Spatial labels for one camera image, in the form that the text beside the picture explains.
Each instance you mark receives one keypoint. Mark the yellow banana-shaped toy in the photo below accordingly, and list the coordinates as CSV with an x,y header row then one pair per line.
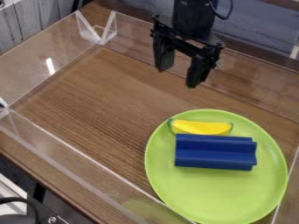
x,y
181,126

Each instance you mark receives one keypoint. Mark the clear acrylic barrier wall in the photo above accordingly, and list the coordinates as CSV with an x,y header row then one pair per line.
x,y
86,99

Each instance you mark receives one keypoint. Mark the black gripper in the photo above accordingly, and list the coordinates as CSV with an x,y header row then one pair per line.
x,y
186,32

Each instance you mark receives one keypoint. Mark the black device with knob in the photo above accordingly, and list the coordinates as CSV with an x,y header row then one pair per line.
x,y
57,212

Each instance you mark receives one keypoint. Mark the blue ridged block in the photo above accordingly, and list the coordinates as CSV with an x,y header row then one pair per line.
x,y
217,152

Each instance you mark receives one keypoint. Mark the green round plate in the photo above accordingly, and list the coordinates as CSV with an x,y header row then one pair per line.
x,y
218,196

